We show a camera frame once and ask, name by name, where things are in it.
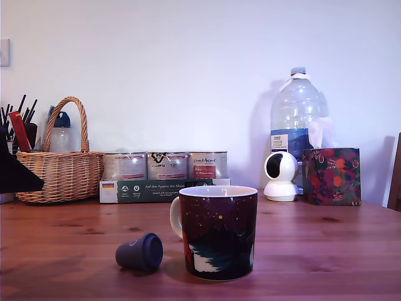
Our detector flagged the dark blue coffee capsule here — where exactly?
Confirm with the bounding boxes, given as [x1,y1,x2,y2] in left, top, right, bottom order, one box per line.
[115,232,164,270]

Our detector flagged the dark night-sky print mug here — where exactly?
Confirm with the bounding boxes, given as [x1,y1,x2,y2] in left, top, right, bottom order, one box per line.
[169,184,259,282]

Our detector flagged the clear bottle with blue lid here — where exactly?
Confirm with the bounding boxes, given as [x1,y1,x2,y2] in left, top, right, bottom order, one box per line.
[46,105,78,153]

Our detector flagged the silver tin can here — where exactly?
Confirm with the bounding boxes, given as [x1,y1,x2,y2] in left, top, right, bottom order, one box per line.
[103,152,148,182]

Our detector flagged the green cardboard can tray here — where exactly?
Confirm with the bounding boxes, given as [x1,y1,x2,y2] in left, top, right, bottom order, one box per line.
[99,177,231,204]

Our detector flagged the silver can with black scribble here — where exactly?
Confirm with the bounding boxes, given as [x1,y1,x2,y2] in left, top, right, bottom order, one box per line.
[147,151,189,181]

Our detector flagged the silver can with red label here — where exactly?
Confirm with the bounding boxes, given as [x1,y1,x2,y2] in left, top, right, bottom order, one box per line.
[187,150,229,181]

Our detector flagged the large clear water bottle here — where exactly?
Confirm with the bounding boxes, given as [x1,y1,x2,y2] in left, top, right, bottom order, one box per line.
[269,66,330,195]

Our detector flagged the white tissue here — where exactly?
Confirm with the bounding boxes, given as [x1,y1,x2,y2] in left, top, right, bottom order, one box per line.
[308,116,335,150]

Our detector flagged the floral print tissue box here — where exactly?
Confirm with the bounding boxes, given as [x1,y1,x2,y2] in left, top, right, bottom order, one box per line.
[301,147,362,207]

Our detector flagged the wicker basket with handle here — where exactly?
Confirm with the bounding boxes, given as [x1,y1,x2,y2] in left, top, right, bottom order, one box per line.
[14,96,106,204]

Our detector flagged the white wall switch plate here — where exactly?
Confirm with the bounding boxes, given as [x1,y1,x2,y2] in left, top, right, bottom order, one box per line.
[0,39,11,68]

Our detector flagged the small white round camera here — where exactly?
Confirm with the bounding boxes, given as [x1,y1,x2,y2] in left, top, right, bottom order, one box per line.
[263,152,300,202]

